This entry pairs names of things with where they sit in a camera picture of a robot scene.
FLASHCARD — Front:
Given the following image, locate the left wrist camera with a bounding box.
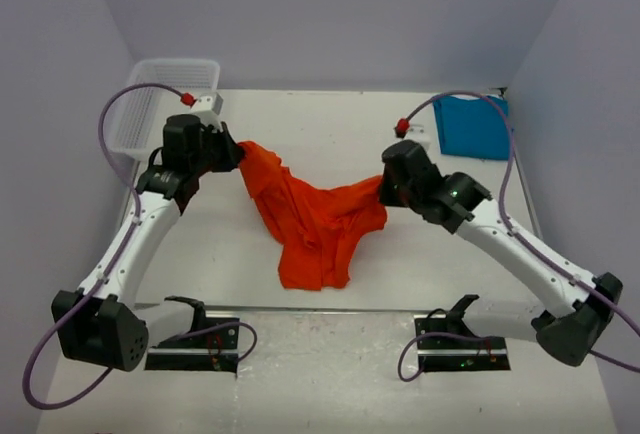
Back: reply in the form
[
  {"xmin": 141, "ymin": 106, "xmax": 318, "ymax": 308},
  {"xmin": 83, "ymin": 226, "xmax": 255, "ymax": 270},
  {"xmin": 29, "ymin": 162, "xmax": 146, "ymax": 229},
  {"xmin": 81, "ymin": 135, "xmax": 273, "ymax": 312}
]
[{"xmin": 191, "ymin": 93, "xmax": 223, "ymax": 131}]

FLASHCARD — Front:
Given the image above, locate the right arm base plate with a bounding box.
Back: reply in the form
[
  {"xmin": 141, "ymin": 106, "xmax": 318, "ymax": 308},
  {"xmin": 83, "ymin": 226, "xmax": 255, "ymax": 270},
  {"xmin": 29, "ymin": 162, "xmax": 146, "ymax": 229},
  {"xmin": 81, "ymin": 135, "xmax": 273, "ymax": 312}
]
[{"xmin": 414, "ymin": 313, "xmax": 511, "ymax": 373}]

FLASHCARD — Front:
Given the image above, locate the blue folded t shirt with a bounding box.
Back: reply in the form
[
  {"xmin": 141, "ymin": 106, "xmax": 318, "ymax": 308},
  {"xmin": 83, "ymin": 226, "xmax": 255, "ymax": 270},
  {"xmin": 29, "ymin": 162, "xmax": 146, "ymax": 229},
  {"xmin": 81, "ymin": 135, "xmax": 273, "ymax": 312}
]
[{"xmin": 433, "ymin": 96, "xmax": 509, "ymax": 161}]

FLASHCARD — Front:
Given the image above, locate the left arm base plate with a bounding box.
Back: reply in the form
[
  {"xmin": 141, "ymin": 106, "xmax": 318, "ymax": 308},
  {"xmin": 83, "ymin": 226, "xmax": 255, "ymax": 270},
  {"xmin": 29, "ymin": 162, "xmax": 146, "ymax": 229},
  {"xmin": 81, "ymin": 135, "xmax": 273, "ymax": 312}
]
[{"xmin": 144, "ymin": 326, "xmax": 239, "ymax": 374}]

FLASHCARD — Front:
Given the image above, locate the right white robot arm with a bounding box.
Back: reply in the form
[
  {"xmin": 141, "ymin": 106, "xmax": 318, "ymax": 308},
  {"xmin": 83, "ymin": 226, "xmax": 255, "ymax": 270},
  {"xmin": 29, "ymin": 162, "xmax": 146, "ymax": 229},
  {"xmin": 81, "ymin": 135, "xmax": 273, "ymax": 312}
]
[{"xmin": 380, "ymin": 139, "xmax": 623, "ymax": 367}]

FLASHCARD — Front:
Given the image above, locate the white plastic basket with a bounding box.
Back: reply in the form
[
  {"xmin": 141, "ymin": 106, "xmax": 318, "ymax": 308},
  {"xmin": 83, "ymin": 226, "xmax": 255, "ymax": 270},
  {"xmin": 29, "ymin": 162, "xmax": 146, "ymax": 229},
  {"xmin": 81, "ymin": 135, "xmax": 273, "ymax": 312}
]
[{"xmin": 105, "ymin": 58, "xmax": 220, "ymax": 161}]

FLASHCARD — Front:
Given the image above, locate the orange t shirt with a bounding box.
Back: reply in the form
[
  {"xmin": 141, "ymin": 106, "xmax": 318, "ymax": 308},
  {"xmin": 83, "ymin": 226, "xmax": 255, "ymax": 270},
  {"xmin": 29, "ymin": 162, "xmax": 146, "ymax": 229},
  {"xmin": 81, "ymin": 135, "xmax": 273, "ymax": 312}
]
[{"xmin": 239, "ymin": 141, "xmax": 387, "ymax": 291}]

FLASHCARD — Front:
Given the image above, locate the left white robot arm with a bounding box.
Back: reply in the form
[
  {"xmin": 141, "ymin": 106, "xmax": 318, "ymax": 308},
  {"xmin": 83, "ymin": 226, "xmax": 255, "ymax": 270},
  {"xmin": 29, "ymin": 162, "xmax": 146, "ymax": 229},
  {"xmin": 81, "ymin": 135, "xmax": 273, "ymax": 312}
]
[{"xmin": 51, "ymin": 111, "xmax": 244, "ymax": 372}]

